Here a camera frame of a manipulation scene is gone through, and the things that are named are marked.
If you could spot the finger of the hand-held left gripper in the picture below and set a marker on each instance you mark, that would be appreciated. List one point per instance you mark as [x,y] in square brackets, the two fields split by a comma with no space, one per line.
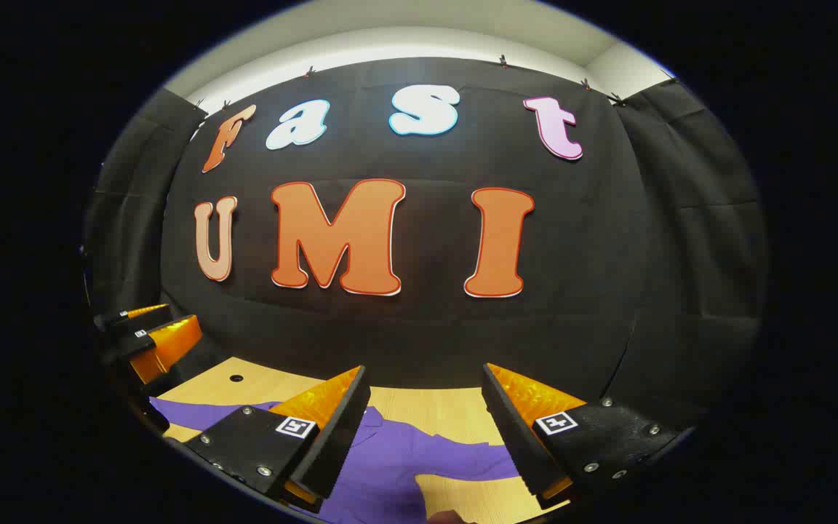
[117,320]
[128,346]

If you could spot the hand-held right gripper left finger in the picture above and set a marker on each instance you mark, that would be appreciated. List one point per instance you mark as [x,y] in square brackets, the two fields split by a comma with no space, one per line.
[332,444]

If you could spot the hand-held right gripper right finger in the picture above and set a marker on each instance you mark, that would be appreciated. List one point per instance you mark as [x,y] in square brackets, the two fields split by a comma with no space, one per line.
[517,437]

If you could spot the purple jacket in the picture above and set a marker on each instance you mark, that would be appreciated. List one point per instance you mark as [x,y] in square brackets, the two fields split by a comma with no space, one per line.
[390,466]

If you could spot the black backdrop cloth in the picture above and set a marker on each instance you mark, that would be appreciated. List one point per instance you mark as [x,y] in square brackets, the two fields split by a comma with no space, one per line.
[426,335]

